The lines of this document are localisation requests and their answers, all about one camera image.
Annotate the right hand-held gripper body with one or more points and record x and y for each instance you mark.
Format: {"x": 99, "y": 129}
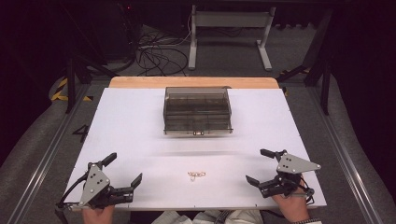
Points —
{"x": 292, "y": 166}

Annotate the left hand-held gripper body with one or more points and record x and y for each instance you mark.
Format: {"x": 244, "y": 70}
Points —
{"x": 94, "y": 183}

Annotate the smoky clear plastic organizer box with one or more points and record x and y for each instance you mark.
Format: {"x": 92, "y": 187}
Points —
{"x": 197, "y": 110}

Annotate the person's left hand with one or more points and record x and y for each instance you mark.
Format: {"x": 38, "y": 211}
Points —
{"x": 98, "y": 215}

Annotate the person's right hand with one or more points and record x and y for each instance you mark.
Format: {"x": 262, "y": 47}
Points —
{"x": 292, "y": 207}

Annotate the white table cover sheet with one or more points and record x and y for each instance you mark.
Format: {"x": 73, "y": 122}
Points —
{"x": 140, "y": 130}

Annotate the dark beaded wristband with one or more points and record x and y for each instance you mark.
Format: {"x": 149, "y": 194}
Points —
{"x": 306, "y": 221}

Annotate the person's light clothing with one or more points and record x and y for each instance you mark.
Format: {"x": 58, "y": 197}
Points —
{"x": 205, "y": 217}

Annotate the yellow black hazard tape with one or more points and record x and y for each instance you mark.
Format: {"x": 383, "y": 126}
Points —
{"x": 62, "y": 91}

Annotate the black metal stand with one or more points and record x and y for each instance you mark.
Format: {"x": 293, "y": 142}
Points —
{"x": 74, "y": 77}
{"x": 320, "y": 62}

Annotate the aluminium floor rail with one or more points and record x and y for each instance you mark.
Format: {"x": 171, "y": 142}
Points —
{"x": 46, "y": 158}
{"x": 339, "y": 155}

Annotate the white metal stand frame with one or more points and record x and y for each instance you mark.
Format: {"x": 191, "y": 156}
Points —
{"x": 230, "y": 19}

